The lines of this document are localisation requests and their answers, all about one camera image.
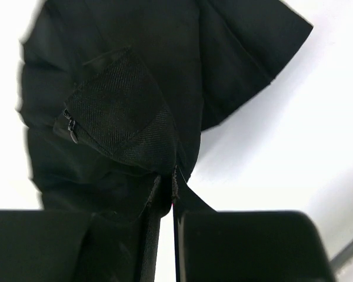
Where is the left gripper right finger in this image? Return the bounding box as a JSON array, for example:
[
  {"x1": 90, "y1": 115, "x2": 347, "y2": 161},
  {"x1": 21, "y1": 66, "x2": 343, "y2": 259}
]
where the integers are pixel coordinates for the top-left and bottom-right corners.
[{"x1": 171, "y1": 172, "x2": 338, "y2": 282}]

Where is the aluminium table edge rail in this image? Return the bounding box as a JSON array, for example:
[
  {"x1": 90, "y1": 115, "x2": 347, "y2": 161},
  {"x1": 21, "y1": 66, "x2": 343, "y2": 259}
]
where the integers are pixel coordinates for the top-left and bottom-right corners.
[{"x1": 331, "y1": 240, "x2": 353, "y2": 274}]

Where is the black pleated skirt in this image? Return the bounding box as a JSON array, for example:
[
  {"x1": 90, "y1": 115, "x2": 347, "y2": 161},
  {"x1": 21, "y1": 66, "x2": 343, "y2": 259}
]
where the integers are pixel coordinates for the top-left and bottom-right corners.
[{"x1": 16, "y1": 0, "x2": 315, "y2": 220}]

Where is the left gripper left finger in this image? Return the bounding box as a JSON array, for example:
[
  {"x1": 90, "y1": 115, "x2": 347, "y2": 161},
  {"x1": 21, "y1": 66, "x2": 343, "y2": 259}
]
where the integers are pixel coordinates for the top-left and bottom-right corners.
[{"x1": 0, "y1": 174, "x2": 162, "y2": 282}]

